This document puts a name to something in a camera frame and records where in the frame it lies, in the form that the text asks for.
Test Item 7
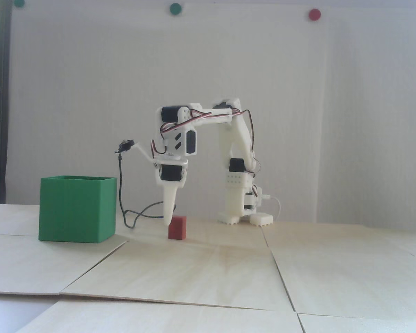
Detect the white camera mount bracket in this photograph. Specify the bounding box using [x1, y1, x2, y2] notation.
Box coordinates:
[133, 143, 188, 164]

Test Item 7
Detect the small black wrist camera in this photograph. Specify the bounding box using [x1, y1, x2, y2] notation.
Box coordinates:
[115, 139, 136, 154]

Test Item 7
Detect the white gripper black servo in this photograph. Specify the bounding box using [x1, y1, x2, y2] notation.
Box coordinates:
[154, 160, 189, 228]

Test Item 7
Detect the white power cable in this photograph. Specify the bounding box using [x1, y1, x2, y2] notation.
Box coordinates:
[268, 195, 283, 222]

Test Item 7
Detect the dark window frame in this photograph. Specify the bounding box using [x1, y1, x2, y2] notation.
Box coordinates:
[0, 0, 13, 204]

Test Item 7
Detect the green open-top box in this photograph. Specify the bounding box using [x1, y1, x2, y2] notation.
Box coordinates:
[38, 176, 118, 243]

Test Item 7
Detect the dark camera cable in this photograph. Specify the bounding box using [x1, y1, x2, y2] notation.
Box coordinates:
[116, 153, 175, 229]

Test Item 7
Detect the red block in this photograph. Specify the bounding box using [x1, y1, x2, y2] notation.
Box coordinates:
[168, 216, 188, 240]

